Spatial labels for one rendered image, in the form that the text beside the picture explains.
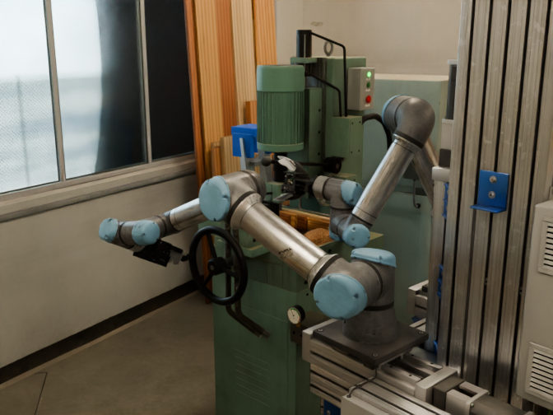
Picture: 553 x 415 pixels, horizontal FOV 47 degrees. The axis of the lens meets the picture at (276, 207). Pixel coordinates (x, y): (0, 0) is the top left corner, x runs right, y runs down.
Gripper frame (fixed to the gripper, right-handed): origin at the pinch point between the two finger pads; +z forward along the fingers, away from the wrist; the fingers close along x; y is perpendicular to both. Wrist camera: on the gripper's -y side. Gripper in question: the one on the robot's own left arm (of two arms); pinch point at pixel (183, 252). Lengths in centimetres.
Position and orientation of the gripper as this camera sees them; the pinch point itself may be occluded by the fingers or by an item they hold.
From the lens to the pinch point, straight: 229.4
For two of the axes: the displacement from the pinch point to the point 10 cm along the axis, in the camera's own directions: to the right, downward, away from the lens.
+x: 7.5, 1.7, -6.4
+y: -3.3, 9.3, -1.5
